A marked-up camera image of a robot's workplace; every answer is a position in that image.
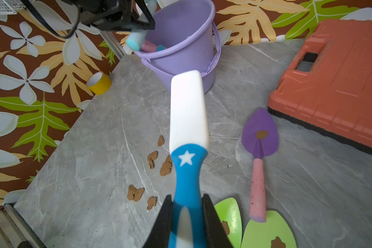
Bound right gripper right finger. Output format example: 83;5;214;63
202;194;233;248

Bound green pointed trowel wooden handle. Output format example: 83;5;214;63
215;197;242;248

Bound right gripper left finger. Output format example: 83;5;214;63
143;195;173;248

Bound red plastic tool case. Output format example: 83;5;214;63
268;19;372;155

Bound purple trowel pink handle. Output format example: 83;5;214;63
242;108;279;223
141;40;157;53

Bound white wire basket left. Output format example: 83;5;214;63
0;0;26;15

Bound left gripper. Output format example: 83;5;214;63
64;0;156;31

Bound yellow tape roll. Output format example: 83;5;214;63
86;72;112;95

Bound purple plastic bucket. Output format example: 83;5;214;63
135;0;221;93

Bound light blue round trowel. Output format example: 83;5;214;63
156;45;165;52

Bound white brush blue handle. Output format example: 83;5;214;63
168;70;209;248

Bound green square trowel right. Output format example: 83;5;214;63
241;210;297;248

